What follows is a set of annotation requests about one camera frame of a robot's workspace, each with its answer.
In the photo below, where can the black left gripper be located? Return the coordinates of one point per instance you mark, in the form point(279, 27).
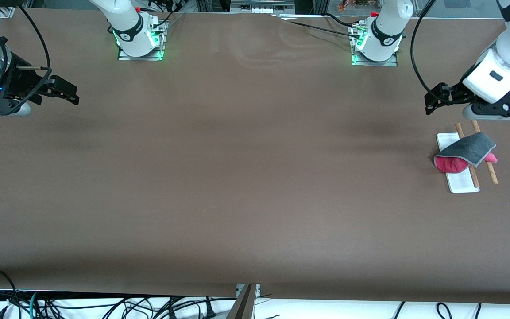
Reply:
point(455, 93)

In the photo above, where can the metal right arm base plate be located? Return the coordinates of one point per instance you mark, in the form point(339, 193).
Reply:
point(124, 56)

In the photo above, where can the grey metal box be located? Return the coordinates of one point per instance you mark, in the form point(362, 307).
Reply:
point(261, 4)

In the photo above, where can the grey and pink towel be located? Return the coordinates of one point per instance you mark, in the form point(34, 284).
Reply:
point(469, 148)

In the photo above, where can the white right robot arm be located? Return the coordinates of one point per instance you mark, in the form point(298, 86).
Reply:
point(126, 22)

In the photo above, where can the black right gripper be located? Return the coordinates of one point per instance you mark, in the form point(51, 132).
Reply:
point(19, 80)

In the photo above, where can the colourful packaged items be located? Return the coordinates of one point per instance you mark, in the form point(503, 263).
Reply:
point(357, 4)

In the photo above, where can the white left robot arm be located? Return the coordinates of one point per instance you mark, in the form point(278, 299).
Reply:
point(498, 75)

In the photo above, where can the white flat strip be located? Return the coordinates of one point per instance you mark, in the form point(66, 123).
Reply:
point(301, 17)

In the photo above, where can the white rack base plate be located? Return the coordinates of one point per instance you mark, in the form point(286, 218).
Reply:
point(463, 184)

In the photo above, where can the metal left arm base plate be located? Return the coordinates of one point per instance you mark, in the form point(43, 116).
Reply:
point(390, 63)

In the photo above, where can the aluminium frame corner profile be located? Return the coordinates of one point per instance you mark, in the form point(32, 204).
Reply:
point(5, 12)

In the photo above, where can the wooden rack rod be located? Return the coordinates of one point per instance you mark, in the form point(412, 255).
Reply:
point(475, 179)
point(493, 175)

